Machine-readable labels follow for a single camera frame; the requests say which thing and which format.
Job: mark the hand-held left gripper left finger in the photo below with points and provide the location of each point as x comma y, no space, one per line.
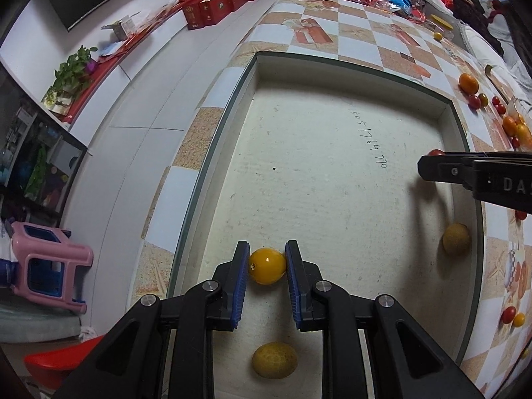
238,286

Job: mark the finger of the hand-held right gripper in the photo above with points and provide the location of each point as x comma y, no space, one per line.
490,155
444,170

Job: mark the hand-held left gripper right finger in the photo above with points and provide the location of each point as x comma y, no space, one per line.
291,286

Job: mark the white foam box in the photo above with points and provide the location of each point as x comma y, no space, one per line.
332,199

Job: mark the orange tangerine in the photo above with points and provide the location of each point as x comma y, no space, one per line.
469,83
523,133
509,125

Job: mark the clear plastic container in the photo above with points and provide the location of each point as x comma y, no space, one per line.
519,108

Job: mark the greenish red cherry tomato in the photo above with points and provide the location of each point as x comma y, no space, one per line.
483,99

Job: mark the tan longan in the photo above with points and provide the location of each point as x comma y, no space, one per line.
274,360
456,239

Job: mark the brown wooden utensil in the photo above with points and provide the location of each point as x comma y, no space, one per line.
494,79

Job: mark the white sofa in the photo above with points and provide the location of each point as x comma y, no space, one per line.
490,45

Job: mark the yellow lid jar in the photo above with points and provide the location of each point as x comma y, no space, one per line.
440,22

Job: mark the checkered printed tablecloth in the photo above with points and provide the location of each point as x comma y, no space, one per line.
374,37

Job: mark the blue snack packets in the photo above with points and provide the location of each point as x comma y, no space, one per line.
401,0

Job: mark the pink plastic stool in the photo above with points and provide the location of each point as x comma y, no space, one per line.
50,257

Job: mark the red plastic stool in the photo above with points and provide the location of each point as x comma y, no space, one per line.
58,361

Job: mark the glass fish tank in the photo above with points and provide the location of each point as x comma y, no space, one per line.
33,162

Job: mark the red cabinet runner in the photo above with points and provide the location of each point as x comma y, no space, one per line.
124,45

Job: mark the green potted plant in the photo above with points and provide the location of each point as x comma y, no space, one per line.
72,68

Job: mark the large red gift box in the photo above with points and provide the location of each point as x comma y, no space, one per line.
208,8

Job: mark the small open cardboard box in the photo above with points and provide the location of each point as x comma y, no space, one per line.
122,27

